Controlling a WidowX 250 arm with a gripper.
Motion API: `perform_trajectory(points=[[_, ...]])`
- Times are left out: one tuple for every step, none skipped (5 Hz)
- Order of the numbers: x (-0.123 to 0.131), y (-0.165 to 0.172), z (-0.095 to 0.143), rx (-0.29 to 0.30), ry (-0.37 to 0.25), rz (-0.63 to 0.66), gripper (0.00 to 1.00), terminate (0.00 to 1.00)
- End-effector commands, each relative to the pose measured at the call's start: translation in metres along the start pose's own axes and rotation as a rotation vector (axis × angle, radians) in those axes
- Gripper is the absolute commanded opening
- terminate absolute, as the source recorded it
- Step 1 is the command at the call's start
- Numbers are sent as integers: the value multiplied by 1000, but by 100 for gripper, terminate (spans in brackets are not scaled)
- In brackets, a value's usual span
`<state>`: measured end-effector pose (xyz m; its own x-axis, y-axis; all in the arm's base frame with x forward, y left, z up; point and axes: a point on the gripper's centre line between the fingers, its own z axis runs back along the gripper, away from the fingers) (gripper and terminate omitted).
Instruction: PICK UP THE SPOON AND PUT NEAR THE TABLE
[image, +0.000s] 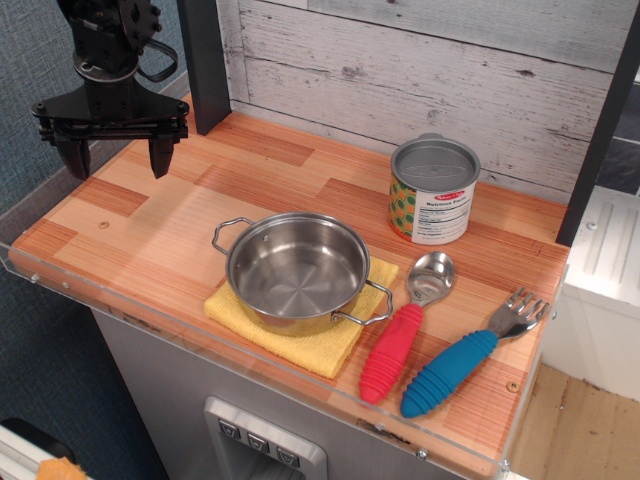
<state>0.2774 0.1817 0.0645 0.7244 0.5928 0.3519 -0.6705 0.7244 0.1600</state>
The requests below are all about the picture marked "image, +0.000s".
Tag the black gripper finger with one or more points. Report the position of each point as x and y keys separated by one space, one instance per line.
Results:
x=161 y=148
x=75 y=154

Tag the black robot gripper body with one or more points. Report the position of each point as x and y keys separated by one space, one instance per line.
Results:
x=111 y=111

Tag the blue handled metal fork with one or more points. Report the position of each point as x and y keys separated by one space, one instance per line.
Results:
x=440 y=378

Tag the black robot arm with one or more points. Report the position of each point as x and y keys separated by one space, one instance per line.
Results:
x=109 y=38

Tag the stainless steel pot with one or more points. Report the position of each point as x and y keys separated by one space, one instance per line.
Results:
x=301 y=273

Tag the grey toy kitchen cabinet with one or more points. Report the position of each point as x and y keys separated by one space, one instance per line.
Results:
x=169 y=385

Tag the yellow cloth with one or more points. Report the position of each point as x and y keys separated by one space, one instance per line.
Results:
x=322 y=353

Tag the toy food can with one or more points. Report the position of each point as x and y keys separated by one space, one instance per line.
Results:
x=433 y=181

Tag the silver dispenser panel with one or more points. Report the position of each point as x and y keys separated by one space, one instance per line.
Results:
x=249 y=447

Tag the orange cloth object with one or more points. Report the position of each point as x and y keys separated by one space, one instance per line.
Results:
x=60 y=469

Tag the white cabinet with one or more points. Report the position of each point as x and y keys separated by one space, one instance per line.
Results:
x=594 y=333

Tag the red handled metal spoon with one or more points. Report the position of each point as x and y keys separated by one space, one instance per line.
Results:
x=429 y=280

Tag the dark grey right post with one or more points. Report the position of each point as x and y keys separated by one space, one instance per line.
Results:
x=612 y=109

